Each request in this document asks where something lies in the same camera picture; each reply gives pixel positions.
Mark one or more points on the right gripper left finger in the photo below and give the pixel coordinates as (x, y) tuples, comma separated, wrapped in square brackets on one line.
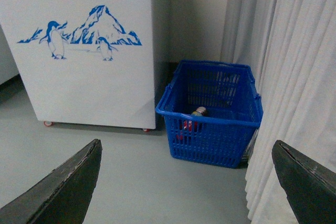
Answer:
[(64, 195)]

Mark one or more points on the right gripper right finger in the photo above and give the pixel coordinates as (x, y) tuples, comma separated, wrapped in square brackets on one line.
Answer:
[(309, 186)]

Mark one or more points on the iced tea drink bottle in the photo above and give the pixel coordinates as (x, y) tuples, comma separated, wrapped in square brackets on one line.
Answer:
[(189, 125)]

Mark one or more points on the blue plastic shopping basket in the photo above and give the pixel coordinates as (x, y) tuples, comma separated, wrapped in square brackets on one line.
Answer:
[(234, 111)]

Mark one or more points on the white chest freezer blue rim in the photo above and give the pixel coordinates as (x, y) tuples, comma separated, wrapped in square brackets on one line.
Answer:
[(84, 61)]

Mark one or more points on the white curtain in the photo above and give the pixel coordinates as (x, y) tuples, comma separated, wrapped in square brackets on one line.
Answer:
[(290, 47)]

